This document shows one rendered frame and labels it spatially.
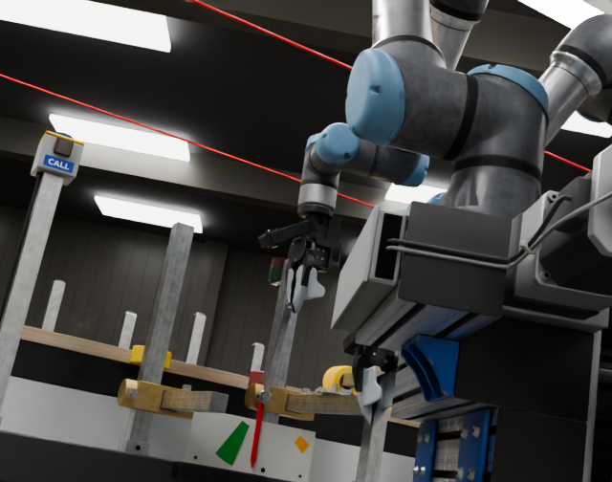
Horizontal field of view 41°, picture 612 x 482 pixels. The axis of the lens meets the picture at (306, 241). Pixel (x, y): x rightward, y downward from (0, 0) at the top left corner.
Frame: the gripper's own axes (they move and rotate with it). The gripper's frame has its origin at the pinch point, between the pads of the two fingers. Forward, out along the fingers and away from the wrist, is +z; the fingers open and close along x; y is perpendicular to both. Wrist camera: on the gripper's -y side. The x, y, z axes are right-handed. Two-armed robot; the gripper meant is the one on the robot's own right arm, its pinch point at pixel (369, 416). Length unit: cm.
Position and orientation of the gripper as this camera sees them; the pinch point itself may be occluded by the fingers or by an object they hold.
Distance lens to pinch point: 139.3
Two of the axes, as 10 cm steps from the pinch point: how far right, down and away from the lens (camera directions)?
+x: 8.7, 2.8, 4.2
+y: 4.7, -1.6, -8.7
